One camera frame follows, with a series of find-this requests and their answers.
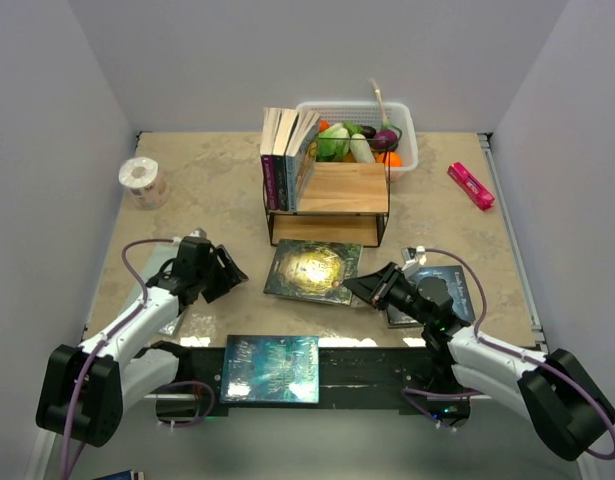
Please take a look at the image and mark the yellow pepper toy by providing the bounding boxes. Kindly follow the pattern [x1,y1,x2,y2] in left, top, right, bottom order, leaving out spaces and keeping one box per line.
[341,152,357,163]

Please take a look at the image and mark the pink rectangular box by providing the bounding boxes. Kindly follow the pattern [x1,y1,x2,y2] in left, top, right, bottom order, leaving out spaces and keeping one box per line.
[447,162,495,211]

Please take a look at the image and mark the green lettuce toy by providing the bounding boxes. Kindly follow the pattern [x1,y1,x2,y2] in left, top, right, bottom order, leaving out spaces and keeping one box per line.
[316,123,350,162]

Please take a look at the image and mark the toilet paper roll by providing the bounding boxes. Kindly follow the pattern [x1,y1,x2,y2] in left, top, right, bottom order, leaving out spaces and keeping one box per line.
[118,157,169,210]

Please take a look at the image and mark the purple paperback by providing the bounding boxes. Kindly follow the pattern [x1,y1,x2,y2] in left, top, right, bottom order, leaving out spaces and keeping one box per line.
[285,110,320,212]

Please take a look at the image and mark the dark eggplant toy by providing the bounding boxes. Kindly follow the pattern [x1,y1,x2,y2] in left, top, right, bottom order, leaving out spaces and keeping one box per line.
[360,125,377,141]

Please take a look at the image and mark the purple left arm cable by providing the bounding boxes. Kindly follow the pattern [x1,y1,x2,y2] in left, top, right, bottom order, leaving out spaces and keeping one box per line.
[59,238,217,480]

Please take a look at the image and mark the white radish toy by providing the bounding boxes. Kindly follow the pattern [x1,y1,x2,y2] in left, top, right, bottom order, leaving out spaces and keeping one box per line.
[349,133,375,164]

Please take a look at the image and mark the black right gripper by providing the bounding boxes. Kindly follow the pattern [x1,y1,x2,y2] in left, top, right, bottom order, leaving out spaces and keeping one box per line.
[343,261,432,327]

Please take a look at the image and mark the green yellow fantasy book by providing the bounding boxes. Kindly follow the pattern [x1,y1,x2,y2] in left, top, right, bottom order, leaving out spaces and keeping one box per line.
[263,239,363,306]

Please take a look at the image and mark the aluminium frame rail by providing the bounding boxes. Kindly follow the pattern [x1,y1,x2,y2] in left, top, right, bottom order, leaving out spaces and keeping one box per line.
[24,132,601,480]

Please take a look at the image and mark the purple Treehouse paperback book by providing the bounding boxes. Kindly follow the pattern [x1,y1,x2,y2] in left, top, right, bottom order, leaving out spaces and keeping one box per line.
[259,107,282,211]

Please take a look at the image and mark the wooden shelf with wire frame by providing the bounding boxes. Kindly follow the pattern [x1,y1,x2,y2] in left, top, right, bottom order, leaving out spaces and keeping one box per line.
[265,161,391,248]

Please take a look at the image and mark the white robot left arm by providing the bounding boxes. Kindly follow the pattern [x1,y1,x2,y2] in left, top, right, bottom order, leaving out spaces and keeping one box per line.
[35,233,248,447]

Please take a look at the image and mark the large orange fruit toy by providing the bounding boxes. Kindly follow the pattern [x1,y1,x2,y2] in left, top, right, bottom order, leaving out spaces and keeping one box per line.
[375,151,403,169]

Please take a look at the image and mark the white plastic basket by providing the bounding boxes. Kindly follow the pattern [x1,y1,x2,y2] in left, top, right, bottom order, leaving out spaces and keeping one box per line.
[294,101,420,184]

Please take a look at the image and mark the Little Women book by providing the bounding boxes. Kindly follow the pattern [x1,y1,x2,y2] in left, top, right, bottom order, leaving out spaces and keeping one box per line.
[272,108,297,211]

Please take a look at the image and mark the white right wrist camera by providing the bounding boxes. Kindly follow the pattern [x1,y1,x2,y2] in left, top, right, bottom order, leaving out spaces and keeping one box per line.
[401,246,427,276]

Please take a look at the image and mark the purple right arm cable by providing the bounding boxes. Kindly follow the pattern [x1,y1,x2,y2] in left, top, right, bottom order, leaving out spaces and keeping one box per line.
[402,247,615,461]

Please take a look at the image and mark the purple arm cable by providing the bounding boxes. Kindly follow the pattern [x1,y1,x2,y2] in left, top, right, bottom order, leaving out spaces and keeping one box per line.
[59,238,217,480]
[402,247,615,461]

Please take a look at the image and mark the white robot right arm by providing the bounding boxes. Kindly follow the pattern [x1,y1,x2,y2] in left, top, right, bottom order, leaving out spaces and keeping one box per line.
[343,263,615,461]

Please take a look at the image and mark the dark Wuthering Heights book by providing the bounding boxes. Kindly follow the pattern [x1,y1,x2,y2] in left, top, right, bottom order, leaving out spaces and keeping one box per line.
[386,265,476,329]

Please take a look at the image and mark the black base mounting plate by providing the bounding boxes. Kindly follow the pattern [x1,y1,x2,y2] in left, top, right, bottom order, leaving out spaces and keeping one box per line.
[71,344,493,436]

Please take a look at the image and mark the blue book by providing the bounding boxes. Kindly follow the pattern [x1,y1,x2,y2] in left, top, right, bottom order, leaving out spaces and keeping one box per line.
[220,335,319,405]

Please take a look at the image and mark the pale Gatsby book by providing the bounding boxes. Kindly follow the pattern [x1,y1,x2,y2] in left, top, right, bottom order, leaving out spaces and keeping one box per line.
[141,244,185,339]

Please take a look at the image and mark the purple onion toy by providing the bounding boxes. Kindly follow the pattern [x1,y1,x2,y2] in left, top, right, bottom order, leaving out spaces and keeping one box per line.
[369,78,402,152]

